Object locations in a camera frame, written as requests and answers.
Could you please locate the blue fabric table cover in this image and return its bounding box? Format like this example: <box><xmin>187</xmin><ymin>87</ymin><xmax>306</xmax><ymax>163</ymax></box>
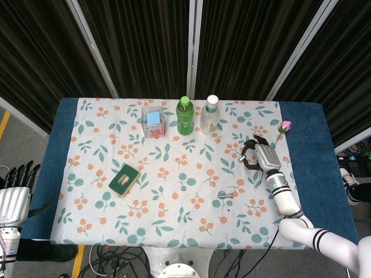
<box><xmin>21</xmin><ymin>97</ymin><xmax>359</xmax><ymax>249</ymax></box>

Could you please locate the black pleated curtain panel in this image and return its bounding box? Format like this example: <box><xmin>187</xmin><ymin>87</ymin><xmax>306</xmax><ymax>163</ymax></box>
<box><xmin>78</xmin><ymin>0</ymin><xmax>192</xmax><ymax>99</ymax></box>
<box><xmin>195</xmin><ymin>0</ymin><xmax>325</xmax><ymax>101</ymax></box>
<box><xmin>274</xmin><ymin>0</ymin><xmax>371</xmax><ymax>148</ymax></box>
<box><xmin>0</xmin><ymin>0</ymin><xmax>114</xmax><ymax>134</ymax></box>

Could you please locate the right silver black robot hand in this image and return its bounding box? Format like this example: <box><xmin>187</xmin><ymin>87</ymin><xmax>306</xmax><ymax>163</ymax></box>
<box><xmin>238</xmin><ymin>134</ymin><xmax>282</xmax><ymax>174</ymax></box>

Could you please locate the black trouser leg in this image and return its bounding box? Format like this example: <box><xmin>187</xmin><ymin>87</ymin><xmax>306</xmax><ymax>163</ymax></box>
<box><xmin>346</xmin><ymin>181</ymin><xmax>371</xmax><ymax>206</ymax></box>

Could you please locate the black power strip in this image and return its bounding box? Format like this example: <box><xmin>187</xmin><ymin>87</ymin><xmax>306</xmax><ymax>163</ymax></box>
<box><xmin>337</xmin><ymin>155</ymin><xmax>371</xmax><ymax>169</ymax></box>

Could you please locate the clear water bottle white cap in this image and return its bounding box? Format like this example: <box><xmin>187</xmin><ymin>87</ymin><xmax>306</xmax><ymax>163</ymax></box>
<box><xmin>199</xmin><ymin>94</ymin><xmax>220</xmax><ymax>135</ymax></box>

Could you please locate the black shoe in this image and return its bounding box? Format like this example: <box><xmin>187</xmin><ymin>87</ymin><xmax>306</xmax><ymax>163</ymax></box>
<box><xmin>17</xmin><ymin>239</ymin><xmax>78</xmax><ymax>263</ymax></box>

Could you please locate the black floor cable bundle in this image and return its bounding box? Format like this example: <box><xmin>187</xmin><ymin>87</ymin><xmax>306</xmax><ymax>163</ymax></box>
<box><xmin>213</xmin><ymin>248</ymin><xmax>248</xmax><ymax>278</ymax></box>
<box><xmin>343</xmin><ymin>141</ymin><xmax>371</xmax><ymax>158</ymax></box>
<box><xmin>78</xmin><ymin>246</ymin><xmax>151</xmax><ymax>278</ymax></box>

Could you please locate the green tea bottle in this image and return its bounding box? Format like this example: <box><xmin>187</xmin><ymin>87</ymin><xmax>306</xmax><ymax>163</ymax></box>
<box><xmin>176</xmin><ymin>96</ymin><xmax>194</xmax><ymax>136</ymax></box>

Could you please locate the floral print tablecloth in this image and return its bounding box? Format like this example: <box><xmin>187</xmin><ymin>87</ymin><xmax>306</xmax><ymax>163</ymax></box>
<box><xmin>49</xmin><ymin>97</ymin><xmax>311</xmax><ymax>250</ymax></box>

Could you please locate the light blue card block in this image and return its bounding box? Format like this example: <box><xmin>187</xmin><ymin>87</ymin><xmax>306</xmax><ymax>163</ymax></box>
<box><xmin>146</xmin><ymin>111</ymin><xmax>162</xmax><ymax>125</ymax></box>

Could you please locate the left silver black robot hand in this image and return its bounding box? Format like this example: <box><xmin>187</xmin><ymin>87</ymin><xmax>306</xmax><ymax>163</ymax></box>
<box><xmin>0</xmin><ymin>161</ymin><xmax>50</xmax><ymax>228</ymax></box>

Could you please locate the clear plastic box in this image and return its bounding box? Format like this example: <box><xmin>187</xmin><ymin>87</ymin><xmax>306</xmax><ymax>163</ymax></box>
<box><xmin>141</xmin><ymin>105</ymin><xmax>166</xmax><ymax>139</ymax></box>

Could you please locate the white floor cable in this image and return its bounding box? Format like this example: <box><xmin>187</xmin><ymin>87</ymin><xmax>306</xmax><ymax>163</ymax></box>
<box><xmin>88</xmin><ymin>245</ymin><xmax>108</xmax><ymax>276</ymax></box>

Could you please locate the pink artificial rose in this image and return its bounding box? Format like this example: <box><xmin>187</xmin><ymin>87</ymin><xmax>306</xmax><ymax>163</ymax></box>
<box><xmin>272</xmin><ymin>120</ymin><xmax>292</xmax><ymax>148</ymax></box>

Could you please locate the silver aluminium frame rail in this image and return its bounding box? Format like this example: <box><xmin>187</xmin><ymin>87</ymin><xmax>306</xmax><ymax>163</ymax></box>
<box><xmin>0</xmin><ymin>97</ymin><xmax>50</xmax><ymax>137</ymax></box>
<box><xmin>334</xmin><ymin>134</ymin><xmax>371</xmax><ymax>153</ymax></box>

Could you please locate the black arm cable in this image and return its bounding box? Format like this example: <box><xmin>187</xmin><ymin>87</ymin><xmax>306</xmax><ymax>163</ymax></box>
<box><xmin>268</xmin><ymin>213</ymin><xmax>314</xmax><ymax>250</ymax></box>

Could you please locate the green yellow scouring sponge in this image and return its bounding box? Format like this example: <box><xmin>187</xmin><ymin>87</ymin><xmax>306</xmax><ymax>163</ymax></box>
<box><xmin>108</xmin><ymin>164</ymin><xmax>141</xmax><ymax>197</ymax></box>

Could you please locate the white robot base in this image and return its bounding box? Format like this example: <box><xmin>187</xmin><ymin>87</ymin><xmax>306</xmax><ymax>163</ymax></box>
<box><xmin>143</xmin><ymin>246</ymin><xmax>217</xmax><ymax>278</ymax></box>

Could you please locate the white sneaker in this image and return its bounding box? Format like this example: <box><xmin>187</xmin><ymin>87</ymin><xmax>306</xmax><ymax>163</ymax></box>
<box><xmin>339</xmin><ymin>167</ymin><xmax>356</xmax><ymax>186</ymax></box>

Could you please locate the silver aluminium frame post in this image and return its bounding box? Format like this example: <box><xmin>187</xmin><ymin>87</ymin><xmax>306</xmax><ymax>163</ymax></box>
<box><xmin>265</xmin><ymin>0</ymin><xmax>340</xmax><ymax>101</ymax></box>
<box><xmin>185</xmin><ymin>0</ymin><xmax>203</xmax><ymax>101</ymax></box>
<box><xmin>66</xmin><ymin>0</ymin><xmax>119</xmax><ymax>98</ymax></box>

